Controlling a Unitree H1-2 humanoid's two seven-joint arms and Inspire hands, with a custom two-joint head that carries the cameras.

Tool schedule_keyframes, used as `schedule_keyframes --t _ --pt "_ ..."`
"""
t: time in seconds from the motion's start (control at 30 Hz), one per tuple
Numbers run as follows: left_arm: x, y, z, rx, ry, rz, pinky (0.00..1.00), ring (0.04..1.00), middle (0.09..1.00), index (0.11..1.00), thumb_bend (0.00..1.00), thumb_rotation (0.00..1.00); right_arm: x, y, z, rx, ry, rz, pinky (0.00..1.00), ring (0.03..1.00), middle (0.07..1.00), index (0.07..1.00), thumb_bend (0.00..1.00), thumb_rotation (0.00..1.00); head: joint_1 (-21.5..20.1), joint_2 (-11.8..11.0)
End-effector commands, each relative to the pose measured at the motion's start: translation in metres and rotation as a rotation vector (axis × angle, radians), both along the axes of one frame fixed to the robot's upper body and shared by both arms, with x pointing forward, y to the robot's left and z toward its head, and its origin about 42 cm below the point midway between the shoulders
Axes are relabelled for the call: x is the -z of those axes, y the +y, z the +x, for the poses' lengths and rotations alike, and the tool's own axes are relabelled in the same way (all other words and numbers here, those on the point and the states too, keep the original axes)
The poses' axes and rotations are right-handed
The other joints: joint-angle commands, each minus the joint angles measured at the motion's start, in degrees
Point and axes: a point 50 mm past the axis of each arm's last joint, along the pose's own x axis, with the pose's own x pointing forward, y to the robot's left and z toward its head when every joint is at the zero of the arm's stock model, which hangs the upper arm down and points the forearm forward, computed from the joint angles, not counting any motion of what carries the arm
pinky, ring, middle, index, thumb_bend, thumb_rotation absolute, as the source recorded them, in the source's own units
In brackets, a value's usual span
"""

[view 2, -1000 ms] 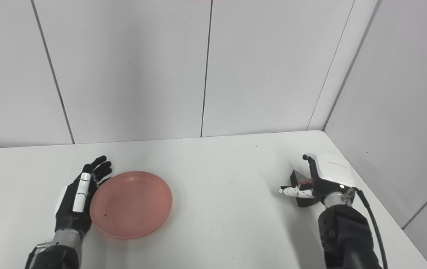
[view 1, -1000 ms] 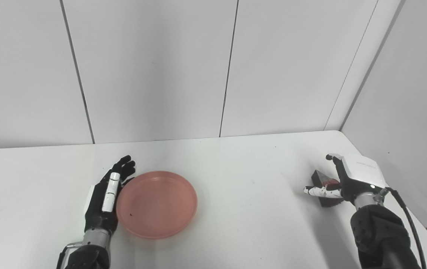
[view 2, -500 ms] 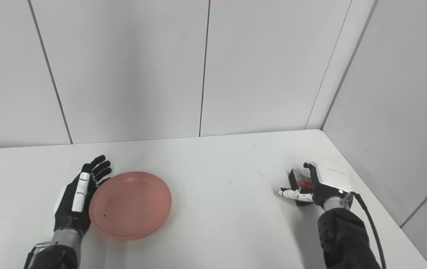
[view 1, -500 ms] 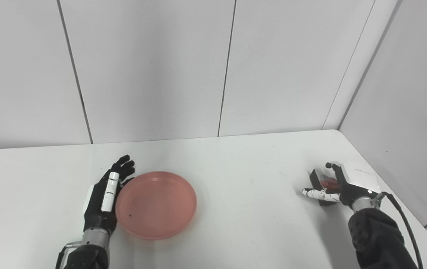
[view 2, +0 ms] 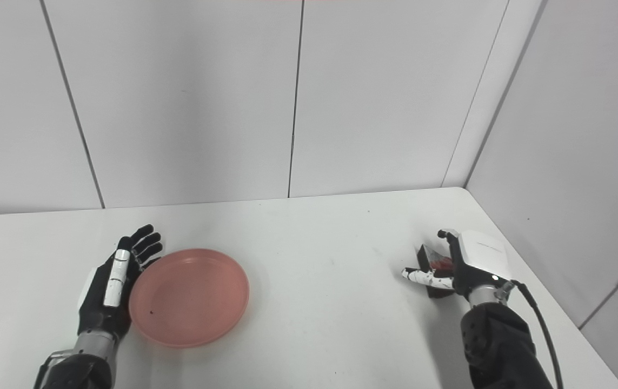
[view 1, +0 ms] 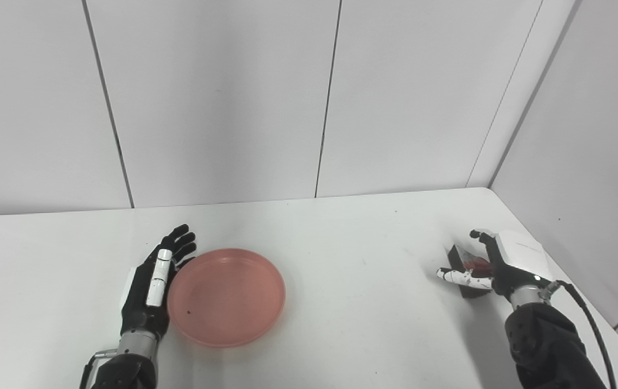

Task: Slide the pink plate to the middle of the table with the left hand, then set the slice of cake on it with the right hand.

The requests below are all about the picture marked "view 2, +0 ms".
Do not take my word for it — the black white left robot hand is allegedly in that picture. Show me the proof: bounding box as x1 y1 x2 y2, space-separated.
77 224 163 341

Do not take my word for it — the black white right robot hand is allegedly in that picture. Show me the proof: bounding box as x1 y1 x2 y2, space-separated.
402 229 510 302

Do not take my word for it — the chocolate cake slice with fruit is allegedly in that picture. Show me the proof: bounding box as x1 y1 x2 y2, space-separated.
417 244 456 299

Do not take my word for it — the pink round plate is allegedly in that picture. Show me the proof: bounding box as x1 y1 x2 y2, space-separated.
129 248 250 348

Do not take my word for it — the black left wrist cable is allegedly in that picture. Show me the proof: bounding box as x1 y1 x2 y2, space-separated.
33 351 71 389

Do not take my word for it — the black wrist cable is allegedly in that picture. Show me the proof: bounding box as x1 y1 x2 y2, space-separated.
33 351 71 389
495 279 564 389

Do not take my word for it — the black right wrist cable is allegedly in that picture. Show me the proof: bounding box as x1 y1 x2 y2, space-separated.
495 279 564 389

